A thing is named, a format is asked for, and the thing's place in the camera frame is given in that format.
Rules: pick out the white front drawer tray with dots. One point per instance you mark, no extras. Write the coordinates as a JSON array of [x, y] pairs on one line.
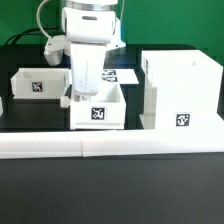
[[106, 110]]

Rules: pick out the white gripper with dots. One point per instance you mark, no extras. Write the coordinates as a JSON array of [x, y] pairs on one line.
[[88, 33]]

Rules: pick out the white front barrier rail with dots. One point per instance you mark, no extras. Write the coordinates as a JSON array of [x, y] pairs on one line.
[[109, 143]]

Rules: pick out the white marker sheet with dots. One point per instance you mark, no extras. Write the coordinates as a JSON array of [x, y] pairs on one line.
[[122, 76]]

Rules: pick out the white drawer tray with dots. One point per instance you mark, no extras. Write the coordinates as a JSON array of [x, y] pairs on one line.
[[40, 83], [106, 110]]

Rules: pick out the white left edge block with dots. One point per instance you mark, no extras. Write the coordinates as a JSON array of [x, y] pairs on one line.
[[1, 107]]

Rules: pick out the white drawer cabinet box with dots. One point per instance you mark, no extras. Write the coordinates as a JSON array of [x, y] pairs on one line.
[[181, 90]]

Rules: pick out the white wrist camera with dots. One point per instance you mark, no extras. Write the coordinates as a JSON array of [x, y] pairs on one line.
[[55, 48]]

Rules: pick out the white rear drawer tray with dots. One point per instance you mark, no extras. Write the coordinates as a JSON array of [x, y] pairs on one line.
[[40, 83]]

